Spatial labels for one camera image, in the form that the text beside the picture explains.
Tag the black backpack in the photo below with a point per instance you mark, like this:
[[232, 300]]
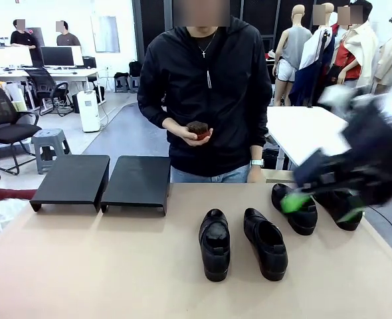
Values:
[[134, 68]]

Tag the mannequin in cream jacket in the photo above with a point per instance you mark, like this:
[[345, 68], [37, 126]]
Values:
[[365, 50]]

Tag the mannequin in grey tank top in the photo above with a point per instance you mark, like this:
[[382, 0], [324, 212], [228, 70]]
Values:
[[294, 50]]

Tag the black leather shoe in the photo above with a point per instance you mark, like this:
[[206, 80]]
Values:
[[302, 219], [329, 202], [216, 262], [269, 256]]

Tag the white air purifier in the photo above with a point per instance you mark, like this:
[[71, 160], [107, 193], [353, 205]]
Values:
[[89, 111]]

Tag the silver wristwatch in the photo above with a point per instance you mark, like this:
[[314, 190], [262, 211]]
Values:
[[257, 163]]

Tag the white office desk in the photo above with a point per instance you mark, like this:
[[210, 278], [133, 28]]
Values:
[[66, 72]]

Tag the person's left hand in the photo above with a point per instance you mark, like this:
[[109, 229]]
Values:
[[255, 174]]

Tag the person's left forearm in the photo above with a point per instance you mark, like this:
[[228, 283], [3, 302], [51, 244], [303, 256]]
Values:
[[260, 139]]

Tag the black bag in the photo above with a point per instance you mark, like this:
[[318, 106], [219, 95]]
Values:
[[121, 75]]

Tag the mannequin in white navy jacket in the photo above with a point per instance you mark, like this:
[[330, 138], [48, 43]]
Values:
[[315, 56]]

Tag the white desk partition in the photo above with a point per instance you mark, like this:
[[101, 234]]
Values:
[[6, 56]]

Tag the person in black hoodie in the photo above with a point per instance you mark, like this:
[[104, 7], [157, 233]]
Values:
[[209, 106]]

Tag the mannequin in red top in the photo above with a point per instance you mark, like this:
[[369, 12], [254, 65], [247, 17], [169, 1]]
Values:
[[347, 60]]

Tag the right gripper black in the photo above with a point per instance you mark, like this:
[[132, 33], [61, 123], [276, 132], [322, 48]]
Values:
[[375, 159]]

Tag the black computer monitor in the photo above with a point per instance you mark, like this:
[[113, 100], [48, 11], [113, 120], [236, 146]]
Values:
[[57, 56]]

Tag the grey plastic stool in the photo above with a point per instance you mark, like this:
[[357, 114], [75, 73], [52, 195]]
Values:
[[50, 136]]

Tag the background person black shirt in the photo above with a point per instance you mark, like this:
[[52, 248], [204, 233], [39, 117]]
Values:
[[21, 38]]

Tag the black mesh office chair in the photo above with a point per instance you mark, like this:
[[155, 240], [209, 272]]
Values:
[[44, 86], [3, 128]]

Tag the person's right hand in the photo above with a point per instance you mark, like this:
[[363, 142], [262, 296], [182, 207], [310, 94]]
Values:
[[179, 131]]

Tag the background person brown shirt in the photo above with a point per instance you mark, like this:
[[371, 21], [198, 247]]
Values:
[[68, 39]]

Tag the grey poster board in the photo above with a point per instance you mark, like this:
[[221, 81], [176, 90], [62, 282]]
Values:
[[38, 40]]

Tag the wall whiteboard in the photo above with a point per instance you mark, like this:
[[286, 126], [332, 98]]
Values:
[[105, 33]]

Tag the person's right forearm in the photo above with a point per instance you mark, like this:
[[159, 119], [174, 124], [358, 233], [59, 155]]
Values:
[[151, 114]]

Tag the white monitor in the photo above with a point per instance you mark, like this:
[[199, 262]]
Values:
[[79, 54]]

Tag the dark red cloth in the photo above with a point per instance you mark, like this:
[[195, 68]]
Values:
[[3, 194]]

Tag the brown shoe brush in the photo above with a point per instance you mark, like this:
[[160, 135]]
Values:
[[197, 129]]

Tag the black shoe stand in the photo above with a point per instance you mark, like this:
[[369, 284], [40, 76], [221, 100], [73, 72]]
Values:
[[136, 179], [73, 176]]

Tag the small grey stool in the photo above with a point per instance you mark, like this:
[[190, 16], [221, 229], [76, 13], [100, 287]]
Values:
[[134, 83], [121, 84]]

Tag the white folding table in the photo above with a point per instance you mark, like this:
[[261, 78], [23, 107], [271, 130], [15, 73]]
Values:
[[302, 129]]

